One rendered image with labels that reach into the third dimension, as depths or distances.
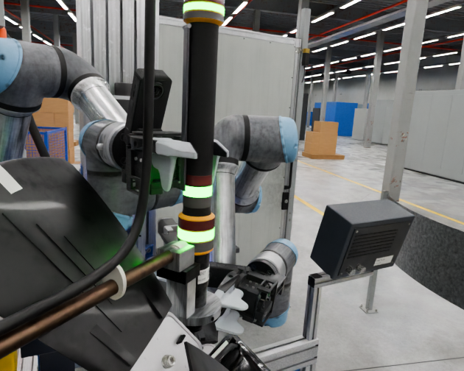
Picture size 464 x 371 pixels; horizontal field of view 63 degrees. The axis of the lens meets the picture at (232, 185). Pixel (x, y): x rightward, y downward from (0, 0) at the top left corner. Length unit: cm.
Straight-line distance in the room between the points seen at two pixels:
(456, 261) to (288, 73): 153
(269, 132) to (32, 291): 67
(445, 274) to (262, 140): 169
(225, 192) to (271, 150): 16
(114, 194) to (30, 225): 29
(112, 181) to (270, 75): 207
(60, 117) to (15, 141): 748
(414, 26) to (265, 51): 498
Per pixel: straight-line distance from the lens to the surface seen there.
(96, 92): 91
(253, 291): 69
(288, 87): 271
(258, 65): 258
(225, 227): 86
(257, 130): 90
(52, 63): 93
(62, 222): 41
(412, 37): 734
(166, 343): 44
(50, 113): 849
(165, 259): 40
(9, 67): 89
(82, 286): 33
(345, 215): 108
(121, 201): 67
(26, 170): 44
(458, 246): 232
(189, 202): 43
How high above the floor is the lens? 151
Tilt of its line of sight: 12 degrees down
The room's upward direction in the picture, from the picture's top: 3 degrees clockwise
